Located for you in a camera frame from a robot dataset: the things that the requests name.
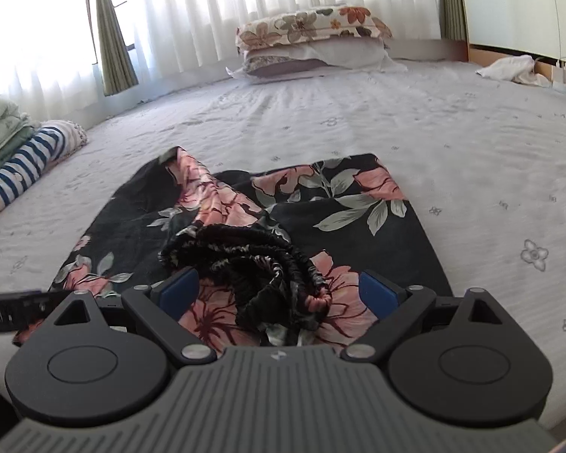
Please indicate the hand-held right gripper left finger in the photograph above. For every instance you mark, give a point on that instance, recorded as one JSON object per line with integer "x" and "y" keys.
{"x": 179, "y": 290}

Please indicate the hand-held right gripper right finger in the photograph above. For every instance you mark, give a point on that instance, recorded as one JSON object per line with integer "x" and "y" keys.
{"x": 377, "y": 292}

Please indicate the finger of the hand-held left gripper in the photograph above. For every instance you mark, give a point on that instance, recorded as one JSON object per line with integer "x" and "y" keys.
{"x": 14, "y": 309}

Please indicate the black floral pants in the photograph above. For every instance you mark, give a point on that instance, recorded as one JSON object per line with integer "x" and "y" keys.
{"x": 311, "y": 226}

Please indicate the bed with white sheet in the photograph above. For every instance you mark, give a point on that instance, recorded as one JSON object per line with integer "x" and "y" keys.
{"x": 453, "y": 151}

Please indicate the folded green blanket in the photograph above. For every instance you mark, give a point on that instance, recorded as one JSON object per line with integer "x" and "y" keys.
{"x": 2, "y": 127}

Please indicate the blue striped cloth roll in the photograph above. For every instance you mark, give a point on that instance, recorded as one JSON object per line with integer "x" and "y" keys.
{"x": 73, "y": 134}

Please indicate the white pillow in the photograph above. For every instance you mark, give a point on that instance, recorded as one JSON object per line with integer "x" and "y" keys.
{"x": 353, "y": 54}

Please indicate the olive green curtain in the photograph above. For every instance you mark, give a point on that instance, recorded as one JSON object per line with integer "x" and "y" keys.
{"x": 113, "y": 37}
{"x": 452, "y": 0}

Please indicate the crumpled white cloth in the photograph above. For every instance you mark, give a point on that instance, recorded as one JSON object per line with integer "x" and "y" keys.
{"x": 514, "y": 68}

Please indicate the wooden headboard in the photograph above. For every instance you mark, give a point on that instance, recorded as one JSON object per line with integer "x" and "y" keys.
{"x": 488, "y": 53}

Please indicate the floral pillow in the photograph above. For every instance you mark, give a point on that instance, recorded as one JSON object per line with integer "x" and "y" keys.
{"x": 306, "y": 23}

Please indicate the sheer white curtain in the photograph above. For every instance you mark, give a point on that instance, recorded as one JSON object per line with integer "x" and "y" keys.
{"x": 193, "y": 9}

